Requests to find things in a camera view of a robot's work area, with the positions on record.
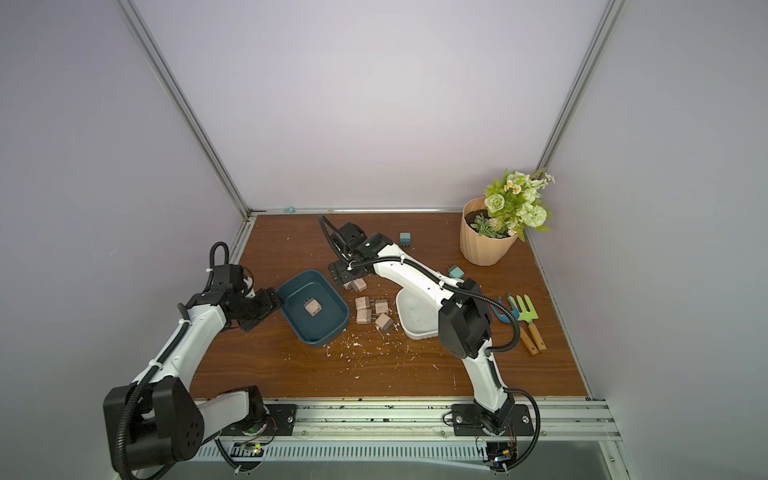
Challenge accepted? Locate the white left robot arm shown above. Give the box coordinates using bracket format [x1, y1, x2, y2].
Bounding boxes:
[103, 263, 282, 479]

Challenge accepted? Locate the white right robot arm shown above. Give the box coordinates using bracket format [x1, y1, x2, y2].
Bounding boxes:
[325, 231, 521, 430]

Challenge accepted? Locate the dark teal storage tray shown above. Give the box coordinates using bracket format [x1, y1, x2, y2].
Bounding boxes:
[277, 270, 350, 348]

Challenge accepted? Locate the white storage tray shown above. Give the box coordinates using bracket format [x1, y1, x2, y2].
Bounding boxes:
[396, 289, 442, 341]

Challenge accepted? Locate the teal plug near pot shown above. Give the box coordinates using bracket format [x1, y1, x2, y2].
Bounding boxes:
[448, 265, 465, 279]

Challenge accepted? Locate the peach ribbed flower pot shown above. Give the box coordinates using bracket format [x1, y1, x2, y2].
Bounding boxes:
[459, 198, 518, 267]

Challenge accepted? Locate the green artificial flower plant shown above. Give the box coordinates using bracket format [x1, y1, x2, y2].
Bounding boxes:
[469, 169, 555, 242]

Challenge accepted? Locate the green garden fork tool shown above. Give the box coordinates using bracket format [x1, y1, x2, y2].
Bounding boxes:
[516, 295, 547, 351]

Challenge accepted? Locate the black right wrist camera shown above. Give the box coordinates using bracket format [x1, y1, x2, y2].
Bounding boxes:
[331, 222, 367, 254]

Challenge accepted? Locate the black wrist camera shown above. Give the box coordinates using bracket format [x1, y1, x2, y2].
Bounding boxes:
[205, 264, 253, 295]
[331, 222, 367, 254]

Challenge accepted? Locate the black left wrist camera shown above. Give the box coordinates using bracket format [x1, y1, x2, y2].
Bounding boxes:
[205, 264, 253, 295]

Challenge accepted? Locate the left corner aluminium post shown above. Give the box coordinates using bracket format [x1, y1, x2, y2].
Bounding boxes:
[116, 0, 251, 218]

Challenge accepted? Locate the corner aluminium post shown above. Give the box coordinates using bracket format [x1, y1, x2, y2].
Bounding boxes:
[536, 0, 627, 171]
[116, 0, 251, 218]

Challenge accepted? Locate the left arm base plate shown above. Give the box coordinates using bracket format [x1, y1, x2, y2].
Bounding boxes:
[220, 403, 297, 437]

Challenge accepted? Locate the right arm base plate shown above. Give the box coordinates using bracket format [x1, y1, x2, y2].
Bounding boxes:
[444, 403, 535, 437]

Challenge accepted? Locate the aluminium front rail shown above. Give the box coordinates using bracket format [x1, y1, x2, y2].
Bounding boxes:
[179, 395, 622, 443]

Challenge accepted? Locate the right corner aluminium post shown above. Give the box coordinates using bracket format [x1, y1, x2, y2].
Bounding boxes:
[536, 0, 627, 171]

